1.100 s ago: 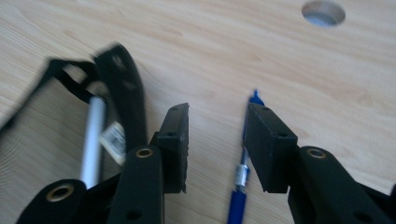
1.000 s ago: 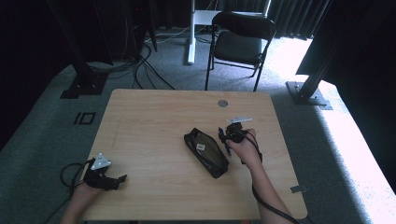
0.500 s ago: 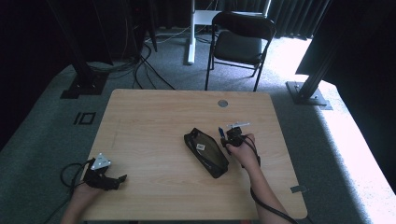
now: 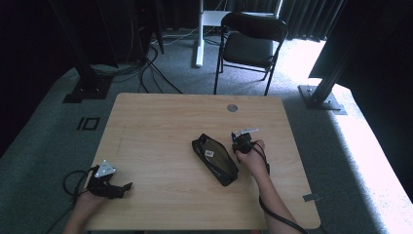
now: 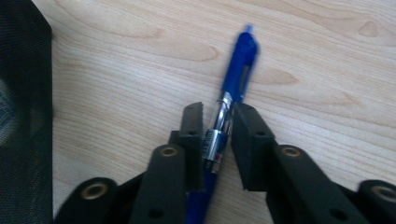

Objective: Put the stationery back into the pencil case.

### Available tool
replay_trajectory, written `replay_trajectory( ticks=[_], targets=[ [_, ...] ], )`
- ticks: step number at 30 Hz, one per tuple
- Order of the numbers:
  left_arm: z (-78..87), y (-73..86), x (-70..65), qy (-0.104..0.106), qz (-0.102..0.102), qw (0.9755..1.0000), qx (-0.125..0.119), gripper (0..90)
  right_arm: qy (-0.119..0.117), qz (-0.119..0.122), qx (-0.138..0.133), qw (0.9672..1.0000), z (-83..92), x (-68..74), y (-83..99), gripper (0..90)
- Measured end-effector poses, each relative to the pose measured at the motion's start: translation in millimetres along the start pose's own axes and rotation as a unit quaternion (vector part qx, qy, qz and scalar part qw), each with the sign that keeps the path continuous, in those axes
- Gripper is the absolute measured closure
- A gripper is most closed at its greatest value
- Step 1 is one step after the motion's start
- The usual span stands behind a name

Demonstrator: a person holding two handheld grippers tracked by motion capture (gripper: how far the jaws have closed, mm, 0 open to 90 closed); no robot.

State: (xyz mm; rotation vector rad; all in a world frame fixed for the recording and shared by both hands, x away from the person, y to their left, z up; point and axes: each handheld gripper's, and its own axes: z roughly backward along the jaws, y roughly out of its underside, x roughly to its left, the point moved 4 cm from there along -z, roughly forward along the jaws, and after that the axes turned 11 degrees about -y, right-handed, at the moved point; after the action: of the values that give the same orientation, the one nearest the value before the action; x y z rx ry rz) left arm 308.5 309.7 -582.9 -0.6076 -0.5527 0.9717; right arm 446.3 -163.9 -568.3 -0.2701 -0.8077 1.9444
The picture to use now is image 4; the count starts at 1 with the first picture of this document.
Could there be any black metal stand with base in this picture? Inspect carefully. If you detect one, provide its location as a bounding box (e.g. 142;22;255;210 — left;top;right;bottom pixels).
297;19;368;112
48;0;115;104

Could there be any black mesh pencil case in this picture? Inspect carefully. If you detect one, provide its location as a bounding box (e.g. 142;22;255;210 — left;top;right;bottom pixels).
191;133;240;187

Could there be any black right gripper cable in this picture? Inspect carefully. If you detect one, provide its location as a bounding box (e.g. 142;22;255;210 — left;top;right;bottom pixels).
252;141;310;234

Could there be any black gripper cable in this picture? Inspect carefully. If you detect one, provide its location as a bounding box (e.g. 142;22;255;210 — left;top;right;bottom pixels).
44;165;99;234
252;141;310;234

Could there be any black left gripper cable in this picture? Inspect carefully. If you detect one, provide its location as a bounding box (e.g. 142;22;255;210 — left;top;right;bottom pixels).
44;165;99;234

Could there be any black folding chair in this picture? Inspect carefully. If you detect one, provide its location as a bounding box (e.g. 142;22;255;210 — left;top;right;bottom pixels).
212;11;289;98

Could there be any person's right hand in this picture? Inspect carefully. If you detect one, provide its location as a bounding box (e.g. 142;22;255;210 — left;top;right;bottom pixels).
235;138;268;179

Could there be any grey tape piece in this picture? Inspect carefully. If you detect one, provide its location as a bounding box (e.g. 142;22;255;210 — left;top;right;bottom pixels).
302;193;322;203

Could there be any white desk frame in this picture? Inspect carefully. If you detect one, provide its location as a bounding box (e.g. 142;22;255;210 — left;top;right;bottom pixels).
194;0;284;69

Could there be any person's left hand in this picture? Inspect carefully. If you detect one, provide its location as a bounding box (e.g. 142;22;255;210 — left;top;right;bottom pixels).
75;189;109;214

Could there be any bundle of floor cables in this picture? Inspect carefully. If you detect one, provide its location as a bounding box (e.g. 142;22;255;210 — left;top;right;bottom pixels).
88;30;185;96

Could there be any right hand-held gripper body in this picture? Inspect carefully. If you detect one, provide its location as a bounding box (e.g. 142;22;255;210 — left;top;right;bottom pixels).
234;127;260;155

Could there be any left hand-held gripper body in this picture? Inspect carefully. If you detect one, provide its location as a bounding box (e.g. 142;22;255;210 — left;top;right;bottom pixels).
86;159;126;199

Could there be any dark pleated curtain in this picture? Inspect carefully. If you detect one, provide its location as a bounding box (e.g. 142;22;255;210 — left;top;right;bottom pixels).
223;0;346;42

